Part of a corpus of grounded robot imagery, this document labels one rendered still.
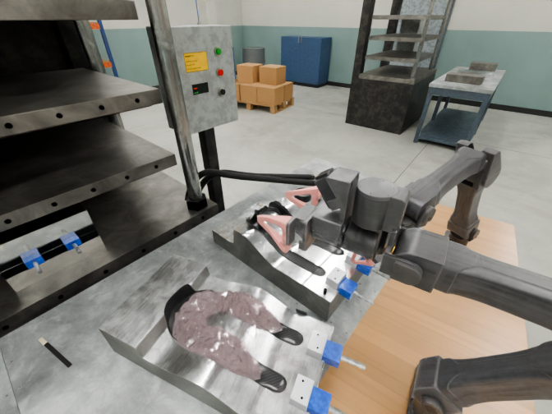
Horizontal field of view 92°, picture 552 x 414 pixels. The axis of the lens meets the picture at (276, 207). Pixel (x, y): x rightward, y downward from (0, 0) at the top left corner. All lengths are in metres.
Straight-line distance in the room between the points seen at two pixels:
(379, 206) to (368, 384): 0.49
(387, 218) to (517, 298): 0.18
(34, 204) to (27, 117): 0.25
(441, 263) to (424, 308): 0.53
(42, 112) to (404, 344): 1.16
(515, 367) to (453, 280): 0.18
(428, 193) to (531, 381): 0.36
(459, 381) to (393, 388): 0.21
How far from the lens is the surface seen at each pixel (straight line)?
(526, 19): 7.04
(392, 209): 0.40
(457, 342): 0.93
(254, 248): 0.85
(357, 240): 0.44
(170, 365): 0.72
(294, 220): 0.43
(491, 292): 0.46
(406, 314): 0.91
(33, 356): 0.98
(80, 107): 1.04
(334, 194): 0.41
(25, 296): 1.18
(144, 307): 0.78
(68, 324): 1.00
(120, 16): 1.11
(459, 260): 0.44
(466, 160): 0.80
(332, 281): 0.77
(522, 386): 0.59
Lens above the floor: 1.50
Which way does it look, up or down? 35 degrees down
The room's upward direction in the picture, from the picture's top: straight up
